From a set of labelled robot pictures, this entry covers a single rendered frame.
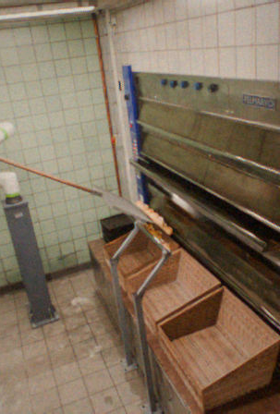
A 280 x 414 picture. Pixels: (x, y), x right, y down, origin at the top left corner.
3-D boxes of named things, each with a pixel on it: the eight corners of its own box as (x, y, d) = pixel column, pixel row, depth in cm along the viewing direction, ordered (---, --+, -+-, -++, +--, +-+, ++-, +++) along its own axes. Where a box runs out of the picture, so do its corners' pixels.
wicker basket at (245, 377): (225, 320, 264) (225, 284, 254) (283, 379, 215) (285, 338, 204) (158, 345, 250) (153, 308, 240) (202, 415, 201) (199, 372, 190)
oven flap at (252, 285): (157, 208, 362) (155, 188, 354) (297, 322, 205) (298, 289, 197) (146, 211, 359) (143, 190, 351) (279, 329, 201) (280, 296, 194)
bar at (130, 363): (127, 306, 388) (110, 191, 343) (189, 405, 276) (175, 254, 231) (96, 316, 379) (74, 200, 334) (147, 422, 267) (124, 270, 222)
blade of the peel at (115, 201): (111, 209, 282) (113, 205, 281) (91, 187, 330) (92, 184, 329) (154, 223, 298) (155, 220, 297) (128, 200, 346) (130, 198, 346)
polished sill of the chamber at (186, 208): (154, 185, 354) (153, 181, 352) (298, 286, 196) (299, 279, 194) (148, 187, 352) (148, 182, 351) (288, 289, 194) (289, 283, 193)
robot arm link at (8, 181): (7, 191, 348) (2, 170, 340) (23, 191, 343) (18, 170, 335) (-2, 197, 336) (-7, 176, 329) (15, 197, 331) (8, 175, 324)
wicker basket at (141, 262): (155, 247, 369) (152, 219, 358) (183, 275, 319) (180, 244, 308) (104, 261, 355) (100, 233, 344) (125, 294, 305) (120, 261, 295)
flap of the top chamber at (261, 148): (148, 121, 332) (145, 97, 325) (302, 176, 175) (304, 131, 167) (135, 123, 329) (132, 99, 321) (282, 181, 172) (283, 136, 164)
